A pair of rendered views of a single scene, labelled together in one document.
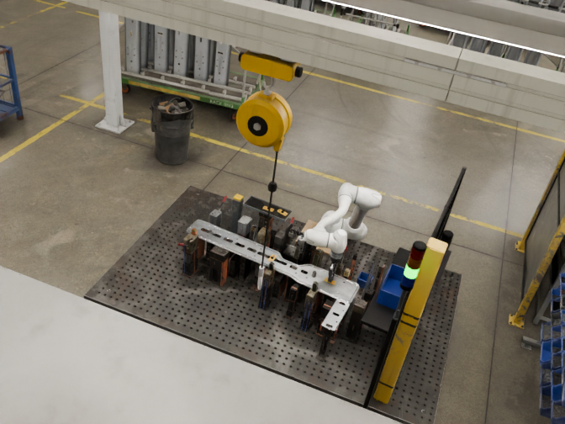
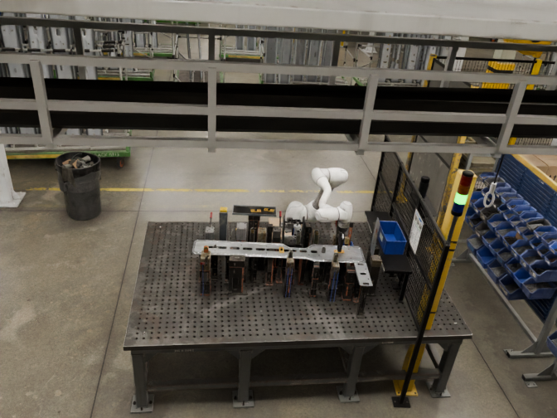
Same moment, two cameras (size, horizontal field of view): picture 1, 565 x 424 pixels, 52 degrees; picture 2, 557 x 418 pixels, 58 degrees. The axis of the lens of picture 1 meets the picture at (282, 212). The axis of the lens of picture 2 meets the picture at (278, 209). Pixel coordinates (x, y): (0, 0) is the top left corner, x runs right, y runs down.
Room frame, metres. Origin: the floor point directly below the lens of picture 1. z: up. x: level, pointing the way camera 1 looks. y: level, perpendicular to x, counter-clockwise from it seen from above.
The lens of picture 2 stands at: (0.27, 1.48, 3.33)
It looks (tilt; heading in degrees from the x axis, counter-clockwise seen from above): 30 degrees down; 335
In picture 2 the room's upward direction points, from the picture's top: 5 degrees clockwise
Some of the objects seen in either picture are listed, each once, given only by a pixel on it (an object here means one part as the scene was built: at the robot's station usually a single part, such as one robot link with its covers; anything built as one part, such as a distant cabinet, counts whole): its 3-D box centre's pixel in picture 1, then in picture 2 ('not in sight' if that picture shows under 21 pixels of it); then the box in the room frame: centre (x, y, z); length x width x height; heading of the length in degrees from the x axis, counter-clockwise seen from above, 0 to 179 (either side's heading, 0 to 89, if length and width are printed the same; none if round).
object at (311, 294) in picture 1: (308, 310); (332, 280); (2.93, -0.28, 0.87); 0.12 x 0.09 x 0.35; 159
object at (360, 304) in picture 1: (356, 320); (372, 275); (2.88, -0.62, 0.88); 0.08 x 0.08 x 0.36; 69
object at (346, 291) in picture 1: (269, 258); (278, 250); (3.27, 0.05, 1.00); 1.38 x 0.22 x 0.02; 69
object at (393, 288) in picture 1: (394, 286); (390, 237); (3.05, -0.86, 1.10); 0.30 x 0.17 x 0.13; 161
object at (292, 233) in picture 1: (294, 253); (292, 241); (3.42, -0.14, 0.94); 0.18 x 0.13 x 0.49; 69
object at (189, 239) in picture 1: (190, 255); (205, 273); (3.30, 0.64, 0.88); 0.15 x 0.11 x 0.36; 159
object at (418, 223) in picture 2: not in sight; (416, 231); (2.81, -0.89, 1.30); 0.23 x 0.02 x 0.31; 159
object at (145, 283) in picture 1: (287, 285); (291, 273); (3.34, -0.12, 0.68); 2.56 x 1.61 x 0.04; 74
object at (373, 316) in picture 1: (395, 288); (386, 240); (3.13, -0.89, 1.02); 0.90 x 0.22 x 0.03; 159
